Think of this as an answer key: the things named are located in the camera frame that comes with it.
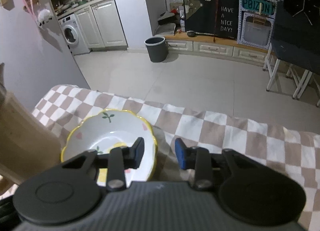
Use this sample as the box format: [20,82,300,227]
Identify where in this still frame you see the low white drawer bench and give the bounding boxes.
[165,32,267,67]

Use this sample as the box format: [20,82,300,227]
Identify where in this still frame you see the floral yellow-rimmed ceramic bowl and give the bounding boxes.
[61,109,157,186]

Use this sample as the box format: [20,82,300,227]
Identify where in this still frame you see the poizon blue white box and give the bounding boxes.
[237,0,277,50]

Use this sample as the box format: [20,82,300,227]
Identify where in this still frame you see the dark folding table white legs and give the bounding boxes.
[263,1,319,100]

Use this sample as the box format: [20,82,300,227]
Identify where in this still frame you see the black have a nice day sign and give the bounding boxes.
[183,0,239,39]

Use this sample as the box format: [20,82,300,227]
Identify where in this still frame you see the white washing machine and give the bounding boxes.
[58,14,91,55]

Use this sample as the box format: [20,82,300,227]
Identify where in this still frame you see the beige pitcher with steel lid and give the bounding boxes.
[1,63,61,194]

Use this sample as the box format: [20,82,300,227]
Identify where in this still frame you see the white kitchen cabinet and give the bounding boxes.
[75,0,127,49]

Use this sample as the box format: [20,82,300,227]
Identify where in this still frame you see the dark grey trash bin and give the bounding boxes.
[145,36,168,63]

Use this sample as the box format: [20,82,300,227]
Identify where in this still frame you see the brown white checkered tablecloth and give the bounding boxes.
[0,84,320,231]

